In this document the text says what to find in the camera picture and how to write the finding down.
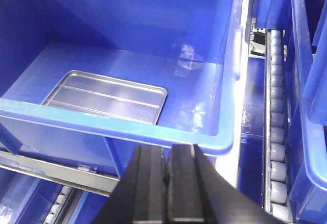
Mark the blue bin right side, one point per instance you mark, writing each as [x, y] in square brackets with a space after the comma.
[306, 140]

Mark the steel shelf front rail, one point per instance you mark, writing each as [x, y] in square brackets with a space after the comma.
[61, 174]

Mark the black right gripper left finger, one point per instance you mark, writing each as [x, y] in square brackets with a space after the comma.
[140, 195]

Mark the grey roller track right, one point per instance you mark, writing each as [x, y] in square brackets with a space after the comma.
[275, 193]

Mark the blue bin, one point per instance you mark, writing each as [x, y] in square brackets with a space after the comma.
[306, 140]
[26, 199]

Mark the blue bin lower left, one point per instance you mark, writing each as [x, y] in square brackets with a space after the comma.
[26, 199]

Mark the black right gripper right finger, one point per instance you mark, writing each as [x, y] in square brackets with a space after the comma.
[197, 193]

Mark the small silver tray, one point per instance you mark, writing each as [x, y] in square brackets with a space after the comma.
[107, 96]

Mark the large blue plastic box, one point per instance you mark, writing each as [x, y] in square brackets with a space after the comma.
[188, 47]

